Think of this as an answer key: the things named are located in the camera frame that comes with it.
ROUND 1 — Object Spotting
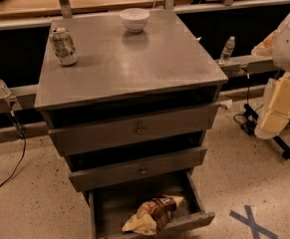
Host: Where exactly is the brown chip bag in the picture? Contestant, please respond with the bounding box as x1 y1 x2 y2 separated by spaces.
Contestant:
122 195 184 236

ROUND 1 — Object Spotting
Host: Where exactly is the black floor cable left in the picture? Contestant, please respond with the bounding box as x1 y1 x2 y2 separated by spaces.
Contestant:
0 111 27 201

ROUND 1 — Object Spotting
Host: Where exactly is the grey middle drawer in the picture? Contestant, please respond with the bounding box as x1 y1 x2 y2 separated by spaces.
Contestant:
69 146 206 192

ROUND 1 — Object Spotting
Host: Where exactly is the grey top drawer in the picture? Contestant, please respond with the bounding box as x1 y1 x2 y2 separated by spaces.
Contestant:
50 102 218 156

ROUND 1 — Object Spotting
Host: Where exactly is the silver soda can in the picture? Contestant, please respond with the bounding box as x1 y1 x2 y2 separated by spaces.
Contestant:
49 27 78 66

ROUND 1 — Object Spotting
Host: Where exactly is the grey metal rail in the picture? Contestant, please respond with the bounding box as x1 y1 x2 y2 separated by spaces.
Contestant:
0 55 278 115

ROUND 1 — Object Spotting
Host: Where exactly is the black cable bundle right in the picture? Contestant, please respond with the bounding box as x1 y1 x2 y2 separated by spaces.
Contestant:
233 73 264 137

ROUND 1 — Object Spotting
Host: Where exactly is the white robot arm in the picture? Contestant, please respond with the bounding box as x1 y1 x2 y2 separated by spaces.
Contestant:
254 13 290 139

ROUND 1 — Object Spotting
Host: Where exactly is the grey open bottom drawer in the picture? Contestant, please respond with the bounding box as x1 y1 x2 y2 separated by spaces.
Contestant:
89 170 215 239

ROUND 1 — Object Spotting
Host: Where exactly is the grey drawer cabinet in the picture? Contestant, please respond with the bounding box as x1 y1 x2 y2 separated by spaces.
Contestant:
34 9 229 239

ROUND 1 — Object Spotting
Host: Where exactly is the white ceramic bowl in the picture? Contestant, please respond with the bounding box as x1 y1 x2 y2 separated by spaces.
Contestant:
120 8 150 33

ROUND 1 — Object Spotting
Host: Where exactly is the clear water bottle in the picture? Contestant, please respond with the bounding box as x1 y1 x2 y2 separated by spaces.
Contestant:
219 36 235 65

